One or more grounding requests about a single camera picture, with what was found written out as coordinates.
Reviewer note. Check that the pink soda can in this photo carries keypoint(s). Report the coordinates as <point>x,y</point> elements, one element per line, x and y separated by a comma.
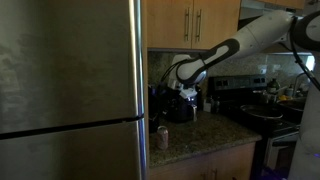
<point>162,137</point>

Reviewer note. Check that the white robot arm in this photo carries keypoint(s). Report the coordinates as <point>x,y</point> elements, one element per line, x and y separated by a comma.
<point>274,27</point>

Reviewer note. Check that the wooden upper cabinet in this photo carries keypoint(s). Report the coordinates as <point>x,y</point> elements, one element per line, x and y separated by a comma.
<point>190,24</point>

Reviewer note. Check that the wooden cabinet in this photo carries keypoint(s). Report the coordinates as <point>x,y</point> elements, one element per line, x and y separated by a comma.
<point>190,24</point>
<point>229,164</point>

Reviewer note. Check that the stainless steel refrigerator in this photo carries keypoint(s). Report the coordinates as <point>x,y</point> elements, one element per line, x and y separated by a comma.
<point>71,90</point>

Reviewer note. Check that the wooden lower cabinet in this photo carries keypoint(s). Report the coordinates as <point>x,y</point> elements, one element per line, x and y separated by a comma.
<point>229,164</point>

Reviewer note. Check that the black frying pan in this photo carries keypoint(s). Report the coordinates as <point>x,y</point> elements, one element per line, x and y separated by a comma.
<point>261,111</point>

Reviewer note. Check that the dark glass bottle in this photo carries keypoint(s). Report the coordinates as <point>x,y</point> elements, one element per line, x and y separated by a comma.
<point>273,86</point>

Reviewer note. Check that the black stove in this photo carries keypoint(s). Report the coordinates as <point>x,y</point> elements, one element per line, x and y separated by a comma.
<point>274,152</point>

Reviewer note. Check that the range hood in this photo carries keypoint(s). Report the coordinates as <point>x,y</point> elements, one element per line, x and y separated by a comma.
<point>255,8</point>

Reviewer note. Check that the yellow object by sink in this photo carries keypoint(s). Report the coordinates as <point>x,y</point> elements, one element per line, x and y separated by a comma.
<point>282,97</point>

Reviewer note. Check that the kitchen faucet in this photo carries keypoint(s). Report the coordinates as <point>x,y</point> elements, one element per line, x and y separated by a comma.
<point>301,85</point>

